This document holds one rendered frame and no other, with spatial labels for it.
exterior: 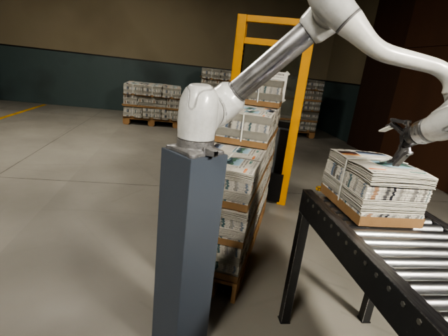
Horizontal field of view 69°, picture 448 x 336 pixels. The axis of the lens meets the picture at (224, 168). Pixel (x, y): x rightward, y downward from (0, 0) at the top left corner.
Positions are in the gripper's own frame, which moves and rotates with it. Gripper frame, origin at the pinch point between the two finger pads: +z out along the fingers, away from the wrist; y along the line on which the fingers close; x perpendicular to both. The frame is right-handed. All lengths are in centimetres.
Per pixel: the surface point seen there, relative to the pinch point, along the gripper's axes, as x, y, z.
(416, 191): 6.2, 20.3, -9.8
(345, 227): -20.4, 35.3, -3.0
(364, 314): 27, 85, 62
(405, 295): -22, 53, -38
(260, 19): -17, -157, 149
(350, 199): -15.0, 23.5, 1.9
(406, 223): 5.8, 32.7, -3.8
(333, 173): -14.6, 10.7, 16.5
